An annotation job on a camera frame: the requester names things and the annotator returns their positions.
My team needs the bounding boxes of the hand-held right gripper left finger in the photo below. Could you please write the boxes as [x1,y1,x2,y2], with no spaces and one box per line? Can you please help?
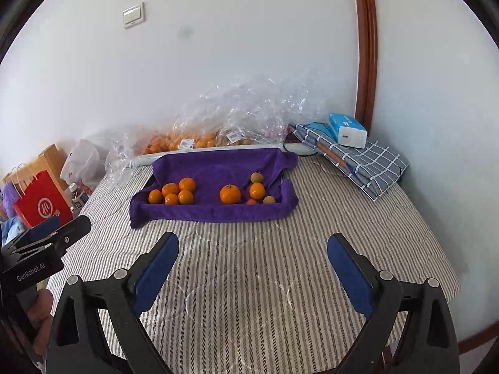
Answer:
[45,232,180,374]

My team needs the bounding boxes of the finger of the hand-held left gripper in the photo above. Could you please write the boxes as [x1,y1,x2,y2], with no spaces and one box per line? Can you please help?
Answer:
[10,215,92,261]
[2,216,61,251]

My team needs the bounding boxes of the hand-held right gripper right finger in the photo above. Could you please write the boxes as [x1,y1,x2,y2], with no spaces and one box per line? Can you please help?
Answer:
[327,233,461,374]

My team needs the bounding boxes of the purple towel lined tray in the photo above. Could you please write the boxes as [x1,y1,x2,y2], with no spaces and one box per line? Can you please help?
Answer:
[130,149,299,230]

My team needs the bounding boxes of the plastic bag of brown fruits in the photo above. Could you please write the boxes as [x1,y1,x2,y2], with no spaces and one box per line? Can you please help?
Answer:
[216,128,255,147]

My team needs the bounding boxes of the person's left hand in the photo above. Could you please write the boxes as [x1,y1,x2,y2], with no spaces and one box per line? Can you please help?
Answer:
[27,290,54,356]

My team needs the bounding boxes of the red paper bag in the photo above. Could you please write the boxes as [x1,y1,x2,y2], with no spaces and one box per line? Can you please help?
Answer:
[13,170,75,228]

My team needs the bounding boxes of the light blue cloth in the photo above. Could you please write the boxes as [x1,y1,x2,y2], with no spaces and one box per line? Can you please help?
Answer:
[0,217,31,244]

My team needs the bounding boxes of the plastic drink bottle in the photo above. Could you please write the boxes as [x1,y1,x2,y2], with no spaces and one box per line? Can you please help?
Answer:
[68,182,93,209]

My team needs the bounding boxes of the purple cloth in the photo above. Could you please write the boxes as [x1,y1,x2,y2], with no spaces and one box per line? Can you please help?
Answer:
[0,184,21,219]

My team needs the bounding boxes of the brown cardboard box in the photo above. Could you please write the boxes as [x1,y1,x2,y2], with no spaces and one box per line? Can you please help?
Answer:
[3,144,70,199]

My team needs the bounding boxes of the white plastic bag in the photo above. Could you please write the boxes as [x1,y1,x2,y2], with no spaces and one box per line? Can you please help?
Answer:
[60,139,107,191]

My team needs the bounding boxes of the striped bedspread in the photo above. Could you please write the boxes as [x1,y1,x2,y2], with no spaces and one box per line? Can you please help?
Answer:
[39,155,461,374]

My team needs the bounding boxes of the large orange with stem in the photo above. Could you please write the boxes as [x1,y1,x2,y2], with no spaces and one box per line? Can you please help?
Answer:
[219,184,242,205]

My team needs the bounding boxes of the folded grey plaid cloth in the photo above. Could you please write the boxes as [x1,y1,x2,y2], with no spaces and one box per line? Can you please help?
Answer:
[290,122,409,202]

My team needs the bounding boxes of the plastic bag of oranges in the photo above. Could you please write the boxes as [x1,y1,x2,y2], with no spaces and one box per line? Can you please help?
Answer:
[134,129,219,156]

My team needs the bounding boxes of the wooden baseboard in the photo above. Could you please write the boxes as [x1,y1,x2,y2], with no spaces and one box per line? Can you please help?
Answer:
[457,324,499,356]

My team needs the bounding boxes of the round white dark plate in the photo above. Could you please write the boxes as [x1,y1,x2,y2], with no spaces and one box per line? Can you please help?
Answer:
[283,134,317,157]

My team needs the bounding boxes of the blue white tissue pack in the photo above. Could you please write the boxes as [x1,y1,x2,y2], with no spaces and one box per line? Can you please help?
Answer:
[327,113,369,149]

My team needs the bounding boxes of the crumpled clear plastic wrap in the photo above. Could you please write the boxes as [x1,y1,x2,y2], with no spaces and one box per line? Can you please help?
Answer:
[175,73,313,146]

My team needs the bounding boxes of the white wall switch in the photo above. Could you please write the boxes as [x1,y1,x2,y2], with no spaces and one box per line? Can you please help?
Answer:
[122,2,146,29]

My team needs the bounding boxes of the wooden door frame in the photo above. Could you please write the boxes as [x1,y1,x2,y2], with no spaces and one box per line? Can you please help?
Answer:
[350,0,380,135]

